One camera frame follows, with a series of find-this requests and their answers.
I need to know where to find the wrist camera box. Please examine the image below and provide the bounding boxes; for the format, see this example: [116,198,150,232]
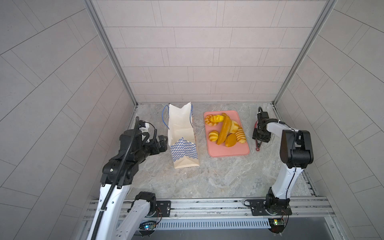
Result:
[119,120,151,148]
[257,111,269,122]

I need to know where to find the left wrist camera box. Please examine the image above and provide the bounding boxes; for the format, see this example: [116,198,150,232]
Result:
[119,120,151,148]

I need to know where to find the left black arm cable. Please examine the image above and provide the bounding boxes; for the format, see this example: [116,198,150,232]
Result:
[89,116,158,240]

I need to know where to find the right green circuit board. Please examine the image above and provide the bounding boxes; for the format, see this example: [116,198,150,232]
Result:
[268,219,286,234]

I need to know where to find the long yellow baguette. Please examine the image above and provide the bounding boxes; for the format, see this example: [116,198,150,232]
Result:
[217,113,232,145]

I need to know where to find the striped long bread roll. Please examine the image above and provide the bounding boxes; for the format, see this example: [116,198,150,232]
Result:
[235,128,247,144]

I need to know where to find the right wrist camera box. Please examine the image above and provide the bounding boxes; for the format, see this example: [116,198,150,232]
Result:
[257,111,269,122]

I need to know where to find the twisted yellow pretzel bread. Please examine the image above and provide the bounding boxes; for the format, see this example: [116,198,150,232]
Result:
[205,115,225,127]

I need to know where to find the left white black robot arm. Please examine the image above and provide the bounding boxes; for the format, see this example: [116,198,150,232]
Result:
[87,131,168,240]

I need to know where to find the pink plastic tray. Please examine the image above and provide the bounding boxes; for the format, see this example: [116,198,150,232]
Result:
[204,111,250,157]

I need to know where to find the green circuit board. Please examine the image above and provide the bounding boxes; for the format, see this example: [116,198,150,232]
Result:
[268,219,286,234]
[139,221,158,231]

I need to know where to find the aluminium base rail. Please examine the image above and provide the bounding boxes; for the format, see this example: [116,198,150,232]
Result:
[82,196,336,231]

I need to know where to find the small striped round bun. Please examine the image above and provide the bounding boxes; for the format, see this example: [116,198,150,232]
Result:
[208,130,219,142]

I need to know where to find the brown oval bread roll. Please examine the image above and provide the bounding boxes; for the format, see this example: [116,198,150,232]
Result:
[225,134,237,148]

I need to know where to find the blue checkered paper bag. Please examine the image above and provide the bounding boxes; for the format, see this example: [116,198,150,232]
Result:
[162,103,200,169]

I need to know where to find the red metal tongs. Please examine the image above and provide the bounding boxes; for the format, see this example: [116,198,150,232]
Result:
[253,121,262,152]

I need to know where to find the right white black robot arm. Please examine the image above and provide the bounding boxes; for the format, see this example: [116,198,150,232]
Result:
[253,113,314,215]

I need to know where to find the left green circuit board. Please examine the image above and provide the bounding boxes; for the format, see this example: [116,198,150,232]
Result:
[139,221,158,231]

